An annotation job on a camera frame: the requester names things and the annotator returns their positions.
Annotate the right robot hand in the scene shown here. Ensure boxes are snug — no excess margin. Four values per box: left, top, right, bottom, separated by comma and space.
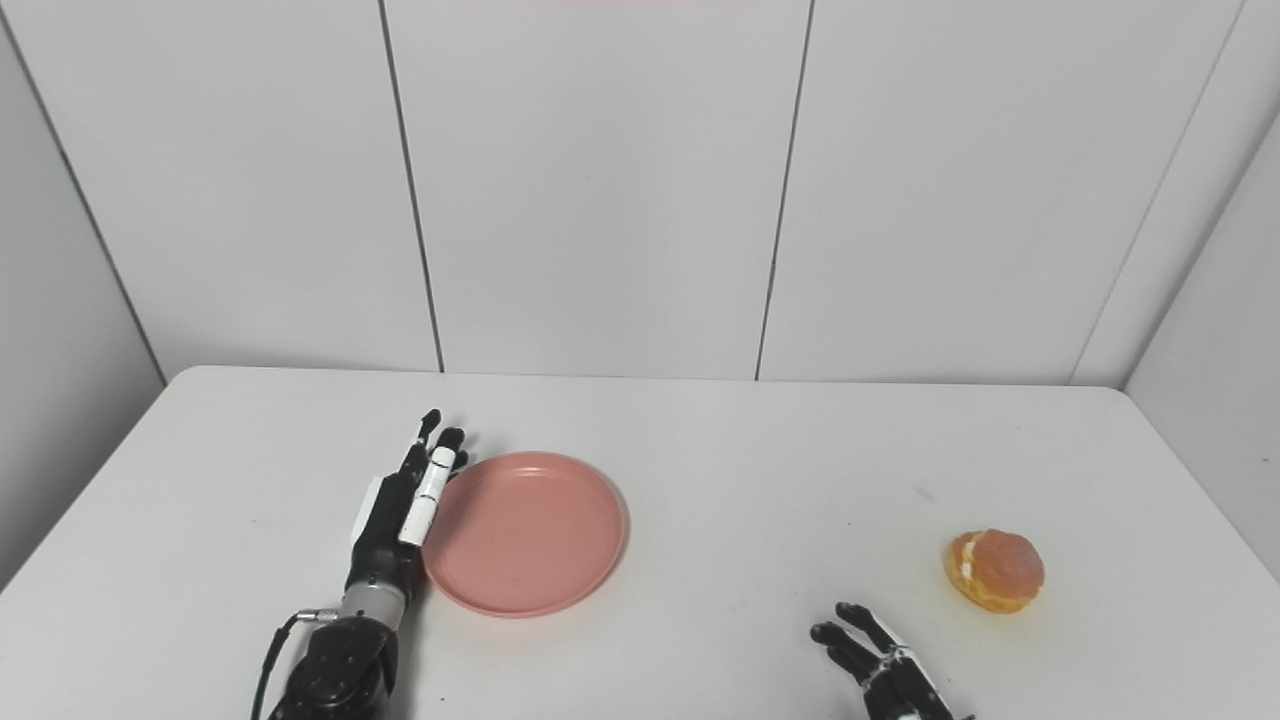
810, 602, 973, 720

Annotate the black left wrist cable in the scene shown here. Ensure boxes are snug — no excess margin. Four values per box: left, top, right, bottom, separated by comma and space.
250, 608, 341, 720

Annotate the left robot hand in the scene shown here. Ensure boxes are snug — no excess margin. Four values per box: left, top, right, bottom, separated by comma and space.
343, 409, 469, 600

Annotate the cream puff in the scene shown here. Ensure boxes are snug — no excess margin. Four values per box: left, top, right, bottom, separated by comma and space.
944, 529, 1046, 614

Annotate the pink plate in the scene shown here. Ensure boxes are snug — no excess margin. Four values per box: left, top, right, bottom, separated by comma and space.
422, 451, 630, 618

